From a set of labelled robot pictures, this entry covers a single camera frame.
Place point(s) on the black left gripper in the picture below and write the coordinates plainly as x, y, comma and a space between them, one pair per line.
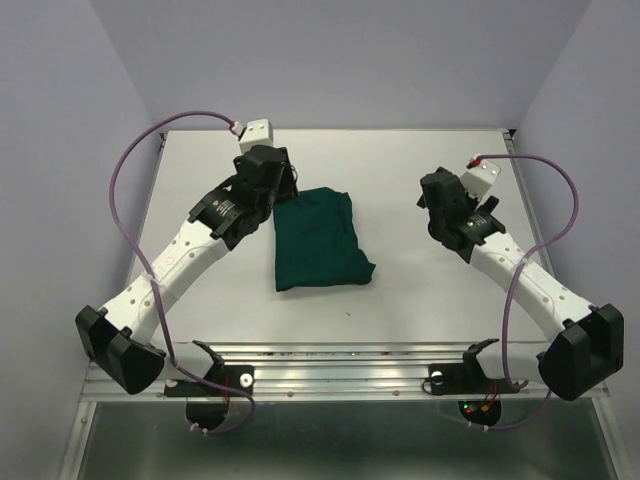
288, 188

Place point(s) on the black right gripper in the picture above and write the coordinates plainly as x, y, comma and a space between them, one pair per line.
487, 205

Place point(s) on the green surgical drape cloth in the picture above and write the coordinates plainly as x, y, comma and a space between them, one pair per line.
316, 244

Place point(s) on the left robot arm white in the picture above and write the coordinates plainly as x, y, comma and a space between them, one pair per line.
117, 336

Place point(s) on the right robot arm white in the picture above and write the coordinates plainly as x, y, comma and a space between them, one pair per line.
583, 343

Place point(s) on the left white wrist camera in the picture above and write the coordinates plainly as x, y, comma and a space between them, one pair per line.
257, 132

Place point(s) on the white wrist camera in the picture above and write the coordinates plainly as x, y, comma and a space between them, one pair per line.
479, 178
257, 132

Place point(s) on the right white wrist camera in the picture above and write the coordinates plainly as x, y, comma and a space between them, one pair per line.
479, 178

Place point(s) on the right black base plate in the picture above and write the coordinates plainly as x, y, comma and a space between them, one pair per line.
463, 379

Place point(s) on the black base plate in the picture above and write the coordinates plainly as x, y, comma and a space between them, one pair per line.
463, 379
220, 382

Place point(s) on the aluminium frame rail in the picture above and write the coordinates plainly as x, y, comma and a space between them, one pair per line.
319, 372

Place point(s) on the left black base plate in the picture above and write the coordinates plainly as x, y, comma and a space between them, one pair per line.
220, 382

